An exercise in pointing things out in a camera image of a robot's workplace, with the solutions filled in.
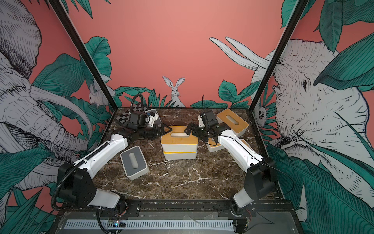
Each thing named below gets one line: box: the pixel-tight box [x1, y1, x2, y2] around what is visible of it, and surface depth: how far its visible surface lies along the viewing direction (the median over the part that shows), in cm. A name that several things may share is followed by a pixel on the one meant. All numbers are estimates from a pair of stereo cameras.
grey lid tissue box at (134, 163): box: [119, 145, 150, 181], surface depth 86 cm
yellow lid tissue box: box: [162, 147, 198, 160], surface depth 87 cm
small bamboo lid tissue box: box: [205, 137, 226, 153], surface depth 95 cm
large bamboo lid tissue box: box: [160, 125, 199, 153], surface depth 82 cm
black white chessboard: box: [115, 102, 148, 125], surface depth 116 cm
